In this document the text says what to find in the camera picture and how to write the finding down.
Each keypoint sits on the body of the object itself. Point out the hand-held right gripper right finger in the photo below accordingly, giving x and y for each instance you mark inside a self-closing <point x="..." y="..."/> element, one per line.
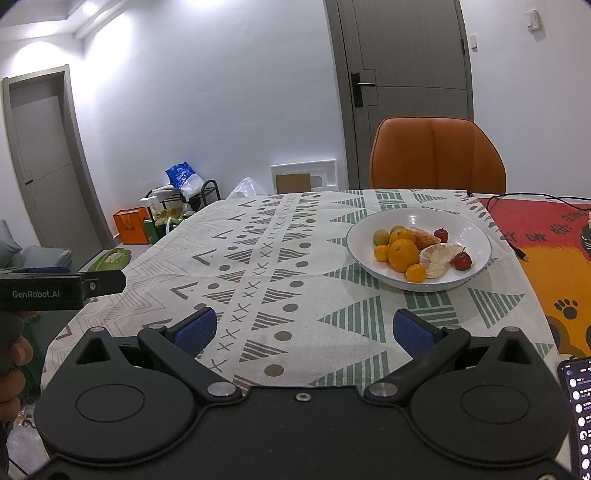
<point x="411" y="334"/>

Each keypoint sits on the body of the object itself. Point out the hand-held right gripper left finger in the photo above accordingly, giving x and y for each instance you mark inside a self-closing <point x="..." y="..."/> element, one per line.
<point x="196" y="330"/>

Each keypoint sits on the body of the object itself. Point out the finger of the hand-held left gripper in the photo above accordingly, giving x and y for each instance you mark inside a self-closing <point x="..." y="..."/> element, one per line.
<point x="106" y="281"/>

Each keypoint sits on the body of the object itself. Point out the small orange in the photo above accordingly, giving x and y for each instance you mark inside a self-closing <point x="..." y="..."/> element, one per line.
<point x="415" y="273"/>
<point x="381" y="253"/>

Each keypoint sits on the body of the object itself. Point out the large orange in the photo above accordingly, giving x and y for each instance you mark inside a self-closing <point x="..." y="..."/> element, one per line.
<point x="403" y="256"/>

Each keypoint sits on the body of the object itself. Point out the small red apple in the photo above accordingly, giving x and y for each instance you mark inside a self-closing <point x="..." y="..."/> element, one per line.
<point x="461" y="261"/>
<point x="441" y="235"/>

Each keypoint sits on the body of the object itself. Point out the small green jujube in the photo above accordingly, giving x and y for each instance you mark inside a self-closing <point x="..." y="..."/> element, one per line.
<point x="396" y="229"/>
<point x="381" y="237"/>

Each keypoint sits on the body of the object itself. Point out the white plate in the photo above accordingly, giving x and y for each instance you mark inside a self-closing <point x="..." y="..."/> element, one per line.
<point x="473" y="242"/>

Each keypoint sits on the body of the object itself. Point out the person's left hand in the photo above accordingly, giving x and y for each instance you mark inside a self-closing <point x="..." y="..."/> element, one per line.
<point x="9" y="392"/>

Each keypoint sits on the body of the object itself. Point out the green floor mat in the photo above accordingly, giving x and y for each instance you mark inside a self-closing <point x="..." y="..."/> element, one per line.
<point x="108" y="260"/>

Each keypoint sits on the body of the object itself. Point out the grey sofa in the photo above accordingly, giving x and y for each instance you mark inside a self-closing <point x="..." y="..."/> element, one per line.
<point x="41" y="258"/>

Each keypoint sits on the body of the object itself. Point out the orange paper bag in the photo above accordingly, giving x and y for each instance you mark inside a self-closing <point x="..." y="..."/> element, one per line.
<point x="131" y="226"/>

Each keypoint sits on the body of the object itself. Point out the green bag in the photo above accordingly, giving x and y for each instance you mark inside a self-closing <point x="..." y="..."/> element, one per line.
<point x="152" y="230"/>

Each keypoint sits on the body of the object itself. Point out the white box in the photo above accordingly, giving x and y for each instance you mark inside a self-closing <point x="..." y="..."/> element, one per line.
<point x="159" y="192"/>

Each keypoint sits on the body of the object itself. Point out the plain grey door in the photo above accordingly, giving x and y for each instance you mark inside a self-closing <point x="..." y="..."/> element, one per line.
<point x="46" y="175"/>

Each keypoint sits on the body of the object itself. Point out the patterned tablecloth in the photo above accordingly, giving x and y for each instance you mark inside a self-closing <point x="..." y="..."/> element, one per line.
<point x="277" y="240"/>

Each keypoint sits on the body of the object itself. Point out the blue and white bag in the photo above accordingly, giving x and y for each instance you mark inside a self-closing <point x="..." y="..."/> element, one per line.
<point x="182" y="177"/>

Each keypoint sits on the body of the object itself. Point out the black metal rack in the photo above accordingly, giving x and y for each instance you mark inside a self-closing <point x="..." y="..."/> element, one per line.
<point x="210" y="182"/>

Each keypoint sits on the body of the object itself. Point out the white plastic bag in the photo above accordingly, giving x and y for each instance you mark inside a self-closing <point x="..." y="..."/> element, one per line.
<point x="247" y="189"/>

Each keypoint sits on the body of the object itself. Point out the red cartoon table mat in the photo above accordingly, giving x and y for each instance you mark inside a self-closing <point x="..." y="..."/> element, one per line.
<point x="545" y="240"/>

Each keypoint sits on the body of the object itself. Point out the brown cardboard sheet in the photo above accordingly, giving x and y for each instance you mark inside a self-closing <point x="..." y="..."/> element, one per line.
<point x="293" y="183"/>

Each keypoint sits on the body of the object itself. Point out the orange chair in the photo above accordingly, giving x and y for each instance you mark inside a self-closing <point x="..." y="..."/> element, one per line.
<point x="438" y="157"/>

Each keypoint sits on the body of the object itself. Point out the white foam packaging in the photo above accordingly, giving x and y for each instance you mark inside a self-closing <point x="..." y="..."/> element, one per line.
<point x="325" y="168"/>

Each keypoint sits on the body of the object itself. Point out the smartphone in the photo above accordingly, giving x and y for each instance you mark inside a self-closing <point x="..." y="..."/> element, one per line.
<point x="579" y="415"/>

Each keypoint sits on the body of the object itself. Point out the grey door with lock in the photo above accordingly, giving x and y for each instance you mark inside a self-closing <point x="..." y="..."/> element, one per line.
<point x="406" y="46"/>

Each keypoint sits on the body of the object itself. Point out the white wall switch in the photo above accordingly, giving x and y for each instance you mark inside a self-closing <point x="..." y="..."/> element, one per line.
<point x="533" y="20"/>
<point x="474" y="42"/>

